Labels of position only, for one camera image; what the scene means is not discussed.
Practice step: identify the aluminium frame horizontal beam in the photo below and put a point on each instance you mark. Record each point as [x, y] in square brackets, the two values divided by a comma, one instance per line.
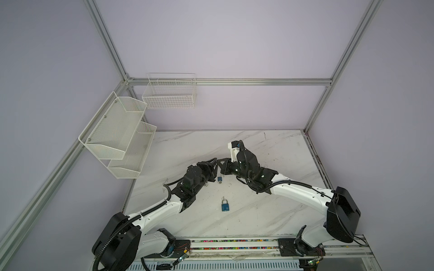
[236, 82]

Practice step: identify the lower white mesh shelf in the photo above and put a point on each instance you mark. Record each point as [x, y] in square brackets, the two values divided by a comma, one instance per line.
[131, 165]

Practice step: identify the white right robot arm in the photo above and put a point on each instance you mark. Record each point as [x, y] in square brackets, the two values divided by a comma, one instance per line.
[340, 214]

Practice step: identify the white wire basket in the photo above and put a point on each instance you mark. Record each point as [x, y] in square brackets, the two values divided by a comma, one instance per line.
[170, 91]

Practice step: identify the white mesh shelf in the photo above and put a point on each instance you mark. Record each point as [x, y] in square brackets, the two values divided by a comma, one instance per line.
[131, 165]
[109, 134]

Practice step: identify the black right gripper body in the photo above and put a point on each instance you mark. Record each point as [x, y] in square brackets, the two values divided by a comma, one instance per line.
[230, 168]

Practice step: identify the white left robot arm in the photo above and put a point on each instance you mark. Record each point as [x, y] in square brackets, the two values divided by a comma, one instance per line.
[127, 238]

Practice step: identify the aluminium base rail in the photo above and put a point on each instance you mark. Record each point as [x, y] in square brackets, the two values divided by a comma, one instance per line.
[269, 253]

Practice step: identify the aluminium frame corner post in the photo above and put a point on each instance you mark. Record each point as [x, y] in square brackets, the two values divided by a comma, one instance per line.
[349, 51]

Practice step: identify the upper white mesh shelf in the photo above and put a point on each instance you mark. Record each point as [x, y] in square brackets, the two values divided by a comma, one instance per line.
[109, 134]

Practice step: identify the large blue padlock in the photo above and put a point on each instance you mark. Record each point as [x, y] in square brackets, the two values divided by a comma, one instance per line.
[225, 205]

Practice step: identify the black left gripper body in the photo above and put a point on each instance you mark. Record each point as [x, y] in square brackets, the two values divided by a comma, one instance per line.
[208, 173]

